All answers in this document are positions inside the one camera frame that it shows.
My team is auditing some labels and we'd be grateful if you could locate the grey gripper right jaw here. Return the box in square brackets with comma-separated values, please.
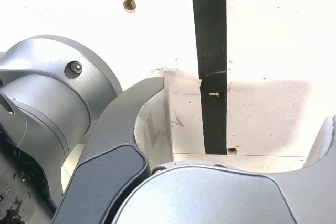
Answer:
[112, 114, 336, 224]

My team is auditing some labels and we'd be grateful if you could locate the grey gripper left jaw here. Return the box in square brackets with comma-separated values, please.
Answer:
[51, 76, 174, 224]

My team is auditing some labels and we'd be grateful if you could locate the black tape strip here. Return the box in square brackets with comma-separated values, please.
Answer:
[191, 0, 228, 155]

